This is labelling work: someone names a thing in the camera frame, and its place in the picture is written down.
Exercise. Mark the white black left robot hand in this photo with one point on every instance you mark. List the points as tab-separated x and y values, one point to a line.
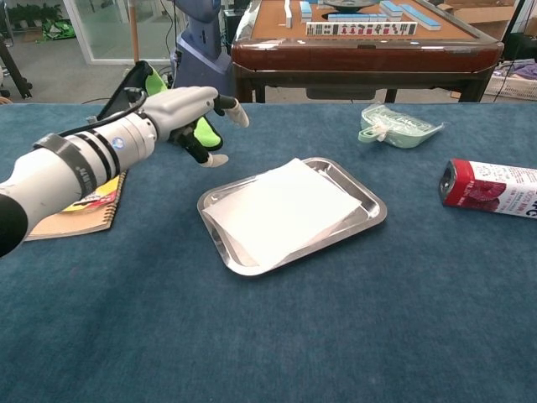
180	105

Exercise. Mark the white paper sheet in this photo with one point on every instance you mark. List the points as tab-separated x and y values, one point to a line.
281	210

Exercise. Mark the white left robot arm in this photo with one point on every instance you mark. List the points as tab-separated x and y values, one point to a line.
63	172

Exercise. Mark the stainless steel rectangular tray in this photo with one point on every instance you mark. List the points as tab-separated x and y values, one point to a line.
371	210

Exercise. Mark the blue grey machine base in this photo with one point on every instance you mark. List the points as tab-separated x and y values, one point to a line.
201	67

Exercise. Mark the green grey microfiber cloth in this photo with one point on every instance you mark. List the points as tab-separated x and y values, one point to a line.
134	84

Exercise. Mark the wooden pole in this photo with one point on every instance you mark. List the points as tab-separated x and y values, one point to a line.
133	33

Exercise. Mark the white standing mahjong tile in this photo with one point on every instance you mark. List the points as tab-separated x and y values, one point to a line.
288	14

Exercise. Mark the green bag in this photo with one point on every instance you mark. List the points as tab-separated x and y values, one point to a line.
58	30

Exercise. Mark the kraft spiral notebook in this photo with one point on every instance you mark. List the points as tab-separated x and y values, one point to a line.
75	222

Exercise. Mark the black wheeled stand leg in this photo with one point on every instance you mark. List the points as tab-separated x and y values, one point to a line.
12	67

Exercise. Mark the brown mahjong table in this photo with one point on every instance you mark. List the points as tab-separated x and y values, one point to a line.
356	52

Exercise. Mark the row of face-up mahjong tiles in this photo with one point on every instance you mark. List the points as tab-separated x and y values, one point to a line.
361	29

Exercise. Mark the pale green plastic dustpan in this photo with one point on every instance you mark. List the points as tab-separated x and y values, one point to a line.
398	130

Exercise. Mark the long blue mahjong tile row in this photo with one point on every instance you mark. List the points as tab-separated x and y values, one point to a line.
419	17

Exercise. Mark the blue velvet table cover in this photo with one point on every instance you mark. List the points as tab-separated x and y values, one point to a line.
377	315

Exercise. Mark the red label drink bottle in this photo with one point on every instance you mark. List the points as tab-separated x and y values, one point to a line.
482	189

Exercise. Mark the cardboard box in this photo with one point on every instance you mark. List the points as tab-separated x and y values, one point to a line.
482	19

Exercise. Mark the white plastic basket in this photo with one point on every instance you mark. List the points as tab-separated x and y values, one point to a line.
509	88

